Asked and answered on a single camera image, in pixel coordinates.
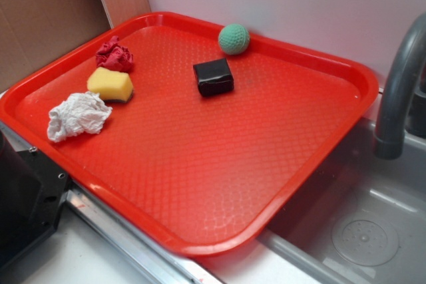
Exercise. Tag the black box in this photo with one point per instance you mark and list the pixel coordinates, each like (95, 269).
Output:
(213, 77)

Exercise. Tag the red plastic tray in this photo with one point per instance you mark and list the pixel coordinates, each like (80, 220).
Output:
(201, 176)

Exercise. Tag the green dimpled ball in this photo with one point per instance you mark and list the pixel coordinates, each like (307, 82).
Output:
(234, 39)

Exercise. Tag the yellow sponge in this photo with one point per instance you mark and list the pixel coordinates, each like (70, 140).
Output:
(110, 85)

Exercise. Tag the crumpled red cloth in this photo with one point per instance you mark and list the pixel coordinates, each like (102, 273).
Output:
(114, 56)

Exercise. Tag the crumpled white paper towel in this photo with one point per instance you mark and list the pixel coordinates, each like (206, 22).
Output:
(79, 113)

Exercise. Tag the grey plastic sink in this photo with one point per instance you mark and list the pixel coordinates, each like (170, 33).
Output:
(357, 218)

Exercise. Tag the grey faucet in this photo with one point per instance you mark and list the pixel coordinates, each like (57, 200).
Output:
(402, 107)

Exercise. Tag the brown cardboard panel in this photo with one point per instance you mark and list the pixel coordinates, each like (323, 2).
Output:
(36, 32)

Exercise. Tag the aluminium rail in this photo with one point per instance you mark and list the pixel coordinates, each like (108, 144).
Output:
(94, 245)

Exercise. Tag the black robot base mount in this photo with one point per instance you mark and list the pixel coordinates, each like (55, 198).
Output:
(33, 191)

